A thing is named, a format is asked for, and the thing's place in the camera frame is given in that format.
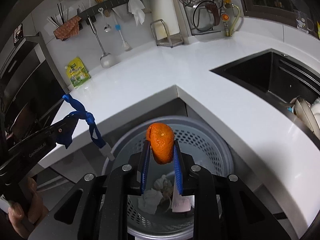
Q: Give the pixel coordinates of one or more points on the black kitchen sink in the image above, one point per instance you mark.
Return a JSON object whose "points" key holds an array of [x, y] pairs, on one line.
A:
{"points": [[276, 78]]}

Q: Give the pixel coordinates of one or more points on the blue white bottle brush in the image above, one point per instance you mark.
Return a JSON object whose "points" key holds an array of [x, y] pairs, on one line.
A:
{"points": [[126, 46]]}

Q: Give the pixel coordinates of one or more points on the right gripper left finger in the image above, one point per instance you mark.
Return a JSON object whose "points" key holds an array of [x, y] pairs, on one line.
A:
{"points": [[144, 165]]}

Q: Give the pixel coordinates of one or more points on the chopsticks in holder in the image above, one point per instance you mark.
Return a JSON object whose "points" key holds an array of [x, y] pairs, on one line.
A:
{"points": [[63, 14]]}

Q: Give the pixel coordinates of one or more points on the orange hanging dish cloth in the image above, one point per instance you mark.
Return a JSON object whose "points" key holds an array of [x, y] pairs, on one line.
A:
{"points": [[68, 29]]}

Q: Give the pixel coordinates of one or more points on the white dishes in sink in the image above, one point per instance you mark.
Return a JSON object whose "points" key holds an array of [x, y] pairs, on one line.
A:
{"points": [[300, 108]]}

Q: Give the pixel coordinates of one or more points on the orange mandarin peel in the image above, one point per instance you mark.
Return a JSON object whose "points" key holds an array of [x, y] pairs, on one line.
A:
{"points": [[161, 138]]}

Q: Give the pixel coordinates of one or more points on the black oven appliance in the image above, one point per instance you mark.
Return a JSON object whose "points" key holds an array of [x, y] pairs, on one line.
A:
{"points": [[32, 88]]}

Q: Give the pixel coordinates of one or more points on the white cutting board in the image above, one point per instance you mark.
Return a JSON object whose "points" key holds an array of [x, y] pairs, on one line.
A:
{"points": [[165, 10]]}

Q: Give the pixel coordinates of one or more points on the white paper tissue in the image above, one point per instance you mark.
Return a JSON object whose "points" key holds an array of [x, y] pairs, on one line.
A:
{"points": [[149, 201]]}

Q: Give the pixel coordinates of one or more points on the yellow seasoning pouch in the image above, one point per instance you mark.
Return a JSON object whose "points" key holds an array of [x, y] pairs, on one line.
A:
{"points": [[77, 72]]}

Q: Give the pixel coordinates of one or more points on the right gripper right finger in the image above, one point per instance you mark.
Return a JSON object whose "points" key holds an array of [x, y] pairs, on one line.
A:
{"points": [[179, 168]]}

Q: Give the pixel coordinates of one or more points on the glass cup on sill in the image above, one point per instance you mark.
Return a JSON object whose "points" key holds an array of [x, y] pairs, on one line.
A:
{"points": [[303, 23]]}

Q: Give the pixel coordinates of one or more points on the small steel hanging spoon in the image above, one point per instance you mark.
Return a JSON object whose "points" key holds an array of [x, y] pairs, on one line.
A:
{"points": [[107, 27]]}

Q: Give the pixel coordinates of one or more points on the person left hand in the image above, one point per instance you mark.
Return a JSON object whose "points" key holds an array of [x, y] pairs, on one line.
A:
{"points": [[23, 223]]}

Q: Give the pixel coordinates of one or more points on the white hanging cloth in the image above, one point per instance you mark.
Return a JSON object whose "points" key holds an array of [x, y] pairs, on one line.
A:
{"points": [[136, 8]]}

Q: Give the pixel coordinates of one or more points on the steel cutting board rack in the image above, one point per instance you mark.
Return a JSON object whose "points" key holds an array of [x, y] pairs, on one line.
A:
{"points": [[162, 37]]}

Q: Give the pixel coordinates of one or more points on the steel lid rack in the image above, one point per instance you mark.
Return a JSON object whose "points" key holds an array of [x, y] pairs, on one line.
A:
{"points": [[230, 14]]}

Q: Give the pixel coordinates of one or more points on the pink paper receipt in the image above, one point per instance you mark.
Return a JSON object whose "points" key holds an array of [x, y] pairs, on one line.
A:
{"points": [[180, 203]]}

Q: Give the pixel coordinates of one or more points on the black wall hook rail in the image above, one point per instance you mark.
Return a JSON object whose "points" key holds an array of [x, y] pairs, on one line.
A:
{"points": [[108, 4]]}

